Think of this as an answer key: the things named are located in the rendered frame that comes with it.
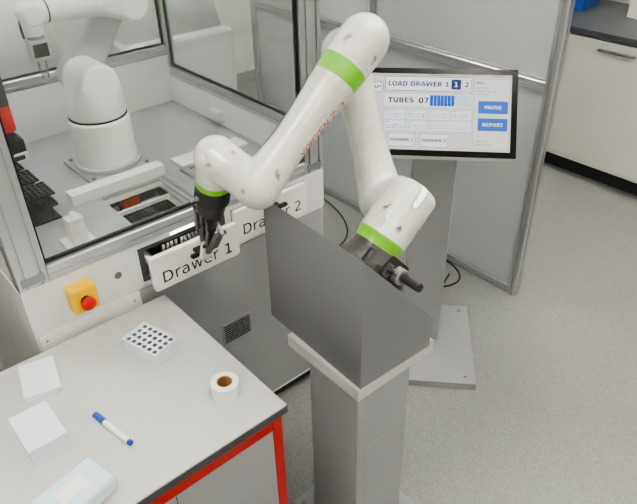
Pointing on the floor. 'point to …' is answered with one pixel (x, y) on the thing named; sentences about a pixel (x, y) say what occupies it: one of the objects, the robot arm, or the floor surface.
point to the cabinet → (271, 346)
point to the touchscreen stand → (450, 324)
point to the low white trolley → (143, 420)
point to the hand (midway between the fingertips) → (205, 250)
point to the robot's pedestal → (356, 433)
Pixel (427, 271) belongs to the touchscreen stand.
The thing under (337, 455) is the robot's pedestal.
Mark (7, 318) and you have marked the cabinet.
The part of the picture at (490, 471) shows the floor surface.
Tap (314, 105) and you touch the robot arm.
